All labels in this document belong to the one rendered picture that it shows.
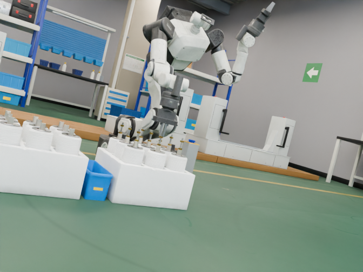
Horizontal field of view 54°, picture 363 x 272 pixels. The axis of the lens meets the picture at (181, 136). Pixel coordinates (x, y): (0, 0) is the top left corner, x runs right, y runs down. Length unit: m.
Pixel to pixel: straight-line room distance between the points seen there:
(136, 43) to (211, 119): 4.28
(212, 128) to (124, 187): 3.00
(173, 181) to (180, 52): 0.82
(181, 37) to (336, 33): 6.00
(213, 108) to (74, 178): 3.14
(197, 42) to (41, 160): 1.17
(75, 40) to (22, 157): 6.39
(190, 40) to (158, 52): 0.26
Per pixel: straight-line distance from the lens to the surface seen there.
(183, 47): 2.12
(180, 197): 1.74
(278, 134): 5.36
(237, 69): 2.28
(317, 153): 7.34
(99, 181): 1.58
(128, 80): 8.25
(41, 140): 1.50
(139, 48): 8.37
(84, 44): 7.81
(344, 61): 7.52
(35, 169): 1.49
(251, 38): 2.23
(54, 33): 7.70
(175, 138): 4.15
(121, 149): 1.72
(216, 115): 4.49
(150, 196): 1.66
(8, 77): 6.25
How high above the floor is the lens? 0.43
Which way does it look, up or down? 3 degrees down
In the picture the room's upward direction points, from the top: 14 degrees clockwise
